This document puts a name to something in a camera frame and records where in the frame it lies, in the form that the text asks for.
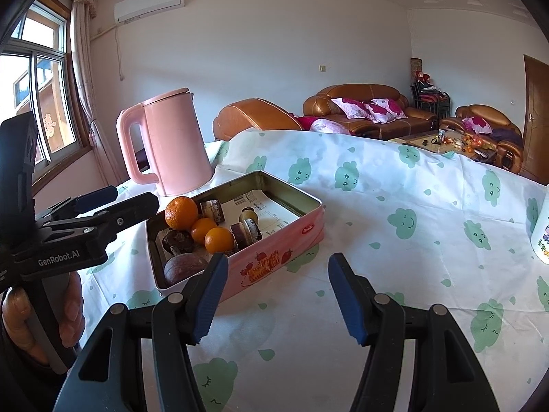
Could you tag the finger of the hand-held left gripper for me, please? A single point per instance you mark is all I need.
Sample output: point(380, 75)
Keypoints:
point(133, 208)
point(101, 195)

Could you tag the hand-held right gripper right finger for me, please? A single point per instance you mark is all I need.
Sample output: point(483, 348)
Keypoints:
point(349, 304)

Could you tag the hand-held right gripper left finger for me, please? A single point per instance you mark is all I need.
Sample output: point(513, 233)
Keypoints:
point(210, 304)

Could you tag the purple passion fruit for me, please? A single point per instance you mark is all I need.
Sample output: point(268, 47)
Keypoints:
point(184, 269)

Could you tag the large orange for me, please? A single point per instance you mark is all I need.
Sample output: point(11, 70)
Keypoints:
point(181, 212)

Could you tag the dark brown wrinkled lump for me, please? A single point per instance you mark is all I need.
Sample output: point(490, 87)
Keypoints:
point(178, 240)

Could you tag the small orange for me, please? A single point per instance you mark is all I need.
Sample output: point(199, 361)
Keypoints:
point(203, 229)
point(218, 240)

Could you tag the pink tin box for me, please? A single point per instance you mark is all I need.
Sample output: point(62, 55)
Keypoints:
point(274, 261)

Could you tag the striped snack roll back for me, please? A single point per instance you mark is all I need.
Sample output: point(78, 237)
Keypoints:
point(212, 211)

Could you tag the round tan slice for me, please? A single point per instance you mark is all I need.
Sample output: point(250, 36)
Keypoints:
point(246, 232)

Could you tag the small tan longan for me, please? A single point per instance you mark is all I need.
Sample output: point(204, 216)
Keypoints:
point(248, 215)

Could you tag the person's left hand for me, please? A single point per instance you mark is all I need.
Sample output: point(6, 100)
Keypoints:
point(73, 313)

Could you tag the pink electric kettle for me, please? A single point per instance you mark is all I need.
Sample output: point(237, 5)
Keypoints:
point(171, 146)

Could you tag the printed paper sheet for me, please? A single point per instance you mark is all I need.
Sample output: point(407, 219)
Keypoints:
point(268, 214)

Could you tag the window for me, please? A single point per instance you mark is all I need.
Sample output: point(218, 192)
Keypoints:
point(47, 94)

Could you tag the beige curtain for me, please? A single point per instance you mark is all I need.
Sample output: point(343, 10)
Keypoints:
point(85, 73)

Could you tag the white green-print tablecloth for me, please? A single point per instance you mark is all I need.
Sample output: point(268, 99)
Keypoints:
point(386, 180)

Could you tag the air conditioner pipe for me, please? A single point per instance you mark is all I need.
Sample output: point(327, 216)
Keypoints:
point(119, 51)

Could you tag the brown leather armchair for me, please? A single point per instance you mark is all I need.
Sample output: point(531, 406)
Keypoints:
point(484, 111)
point(257, 116)

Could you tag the pink blanket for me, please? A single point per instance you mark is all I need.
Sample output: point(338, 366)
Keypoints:
point(326, 126)

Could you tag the coffee table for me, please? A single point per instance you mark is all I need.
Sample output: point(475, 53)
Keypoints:
point(429, 141)

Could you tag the pink floral pillow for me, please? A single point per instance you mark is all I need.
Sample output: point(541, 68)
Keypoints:
point(349, 107)
point(386, 109)
point(476, 124)

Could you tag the white air conditioner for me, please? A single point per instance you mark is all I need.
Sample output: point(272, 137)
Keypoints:
point(148, 2)

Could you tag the white cartoon mug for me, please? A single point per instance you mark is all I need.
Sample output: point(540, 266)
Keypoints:
point(542, 231)

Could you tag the brown leather sofa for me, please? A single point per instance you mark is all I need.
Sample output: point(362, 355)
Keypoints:
point(364, 91)

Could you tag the stacked dark chairs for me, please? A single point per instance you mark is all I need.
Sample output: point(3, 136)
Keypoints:
point(431, 98)

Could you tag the purple blanket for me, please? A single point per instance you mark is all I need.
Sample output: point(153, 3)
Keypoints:
point(508, 135)

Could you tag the tall decorated cylinder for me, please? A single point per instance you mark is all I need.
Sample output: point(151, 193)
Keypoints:
point(416, 68)

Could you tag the brown wooden door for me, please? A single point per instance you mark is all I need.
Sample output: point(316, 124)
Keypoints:
point(538, 116)

